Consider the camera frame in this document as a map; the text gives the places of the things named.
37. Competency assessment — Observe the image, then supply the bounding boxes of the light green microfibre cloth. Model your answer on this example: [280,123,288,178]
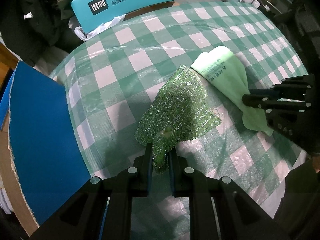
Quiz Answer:
[191,46,273,136]

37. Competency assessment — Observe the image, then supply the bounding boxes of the green sparkly scrub cloth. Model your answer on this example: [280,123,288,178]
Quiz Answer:
[135,65,221,173]

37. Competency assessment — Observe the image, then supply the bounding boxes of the blue cardboard box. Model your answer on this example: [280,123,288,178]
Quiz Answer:
[1,62,90,235]

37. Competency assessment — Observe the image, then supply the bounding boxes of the green checkered tablecloth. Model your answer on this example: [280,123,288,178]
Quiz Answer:
[48,0,308,238]

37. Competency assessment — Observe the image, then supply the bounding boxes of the white plastic bag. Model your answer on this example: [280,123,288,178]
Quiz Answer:
[74,14,126,41]

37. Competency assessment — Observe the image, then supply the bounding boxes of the teal shoe box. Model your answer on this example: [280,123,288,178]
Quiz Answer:
[70,0,178,34]

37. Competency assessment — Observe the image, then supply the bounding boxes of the dark hanging jackets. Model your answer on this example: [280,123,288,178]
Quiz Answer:
[1,0,82,66]

